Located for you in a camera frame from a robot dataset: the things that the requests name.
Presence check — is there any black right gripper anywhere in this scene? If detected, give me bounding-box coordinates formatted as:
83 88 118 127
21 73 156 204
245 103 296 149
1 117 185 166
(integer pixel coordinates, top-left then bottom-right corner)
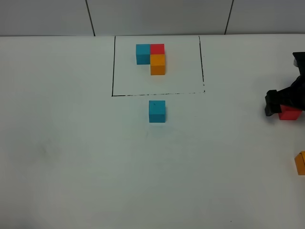
264 52 305 117

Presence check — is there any template orange block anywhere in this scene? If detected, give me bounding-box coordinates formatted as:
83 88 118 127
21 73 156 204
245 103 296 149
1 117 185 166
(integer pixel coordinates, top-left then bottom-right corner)
150 54 166 75

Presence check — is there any template red block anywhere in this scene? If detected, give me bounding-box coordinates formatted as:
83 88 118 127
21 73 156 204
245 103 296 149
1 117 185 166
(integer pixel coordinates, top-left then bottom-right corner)
150 44 165 55

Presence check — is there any template blue block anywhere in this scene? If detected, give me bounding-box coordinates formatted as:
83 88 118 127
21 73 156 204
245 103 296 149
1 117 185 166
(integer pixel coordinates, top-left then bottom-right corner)
136 44 151 65

